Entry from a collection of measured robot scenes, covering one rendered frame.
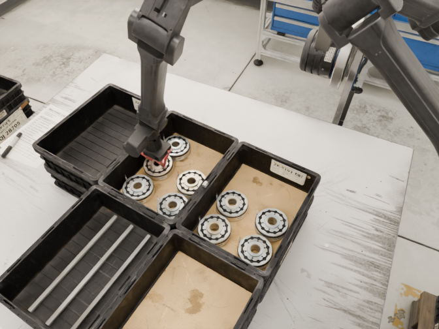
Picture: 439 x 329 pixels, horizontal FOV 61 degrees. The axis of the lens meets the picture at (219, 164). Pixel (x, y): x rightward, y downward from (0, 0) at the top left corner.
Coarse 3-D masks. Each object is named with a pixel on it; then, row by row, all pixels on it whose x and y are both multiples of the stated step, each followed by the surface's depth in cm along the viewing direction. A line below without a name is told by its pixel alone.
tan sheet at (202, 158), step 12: (192, 144) 140; (192, 156) 136; (204, 156) 136; (216, 156) 136; (180, 168) 132; (192, 168) 132; (204, 168) 132; (168, 180) 129; (156, 192) 126; (168, 192) 126; (144, 204) 123; (156, 204) 123
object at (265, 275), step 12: (240, 144) 126; (228, 156) 123; (276, 156) 123; (300, 168) 120; (204, 192) 114; (312, 192) 114; (192, 204) 111; (300, 216) 108; (180, 228) 106; (288, 228) 106; (204, 240) 104; (288, 240) 105; (228, 252) 101; (276, 252) 101; (240, 264) 99; (264, 276) 97
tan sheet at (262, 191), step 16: (240, 176) 130; (256, 176) 130; (240, 192) 126; (256, 192) 126; (272, 192) 126; (288, 192) 126; (304, 192) 126; (256, 208) 122; (288, 208) 122; (240, 224) 118; (272, 224) 118; (240, 240) 114; (272, 256) 111
